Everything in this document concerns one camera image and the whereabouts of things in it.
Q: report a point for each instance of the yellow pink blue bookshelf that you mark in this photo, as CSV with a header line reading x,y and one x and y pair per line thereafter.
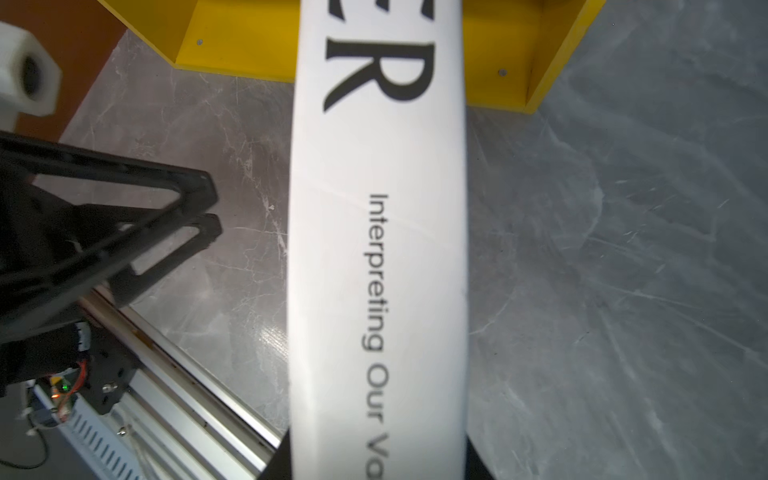
x,y
513,50

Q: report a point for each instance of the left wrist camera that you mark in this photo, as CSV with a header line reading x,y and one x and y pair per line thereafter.
x,y
30,78

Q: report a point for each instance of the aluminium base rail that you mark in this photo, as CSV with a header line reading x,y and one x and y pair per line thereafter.
x,y
149,411

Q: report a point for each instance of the left green circuit board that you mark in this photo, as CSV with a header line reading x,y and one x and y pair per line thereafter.
x,y
61,390

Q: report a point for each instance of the grey white photo book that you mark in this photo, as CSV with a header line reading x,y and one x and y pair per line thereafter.
x,y
377,293

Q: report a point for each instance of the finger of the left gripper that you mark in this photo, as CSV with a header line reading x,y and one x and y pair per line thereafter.
x,y
128,284
54,252

